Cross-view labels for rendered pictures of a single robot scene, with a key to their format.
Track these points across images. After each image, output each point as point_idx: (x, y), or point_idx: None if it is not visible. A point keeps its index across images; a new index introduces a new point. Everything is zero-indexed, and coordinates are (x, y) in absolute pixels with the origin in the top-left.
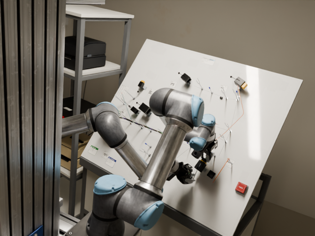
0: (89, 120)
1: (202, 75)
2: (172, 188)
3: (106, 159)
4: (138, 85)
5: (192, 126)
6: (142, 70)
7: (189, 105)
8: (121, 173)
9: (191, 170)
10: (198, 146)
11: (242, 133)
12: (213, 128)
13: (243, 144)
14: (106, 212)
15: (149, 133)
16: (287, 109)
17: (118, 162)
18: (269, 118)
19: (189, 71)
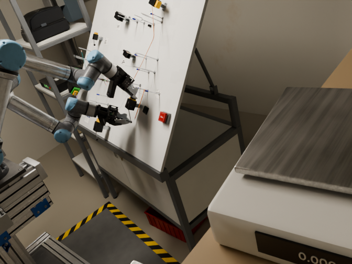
0: None
1: (137, 7)
2: (122, 131)
3: (84, 117)
4: (92, 38)
5: (6, 70)
6: (99, 21)
7: None
8: (92, 127)
9: (116, 110)
10: (83, 86)
11: (165, 58)
12: (100, 63)
13: (167, 70)
14: None
15: (106, 83)
16: (199, 15)
17: (90, 117)
18: (186, 33)
19: (128, 7)
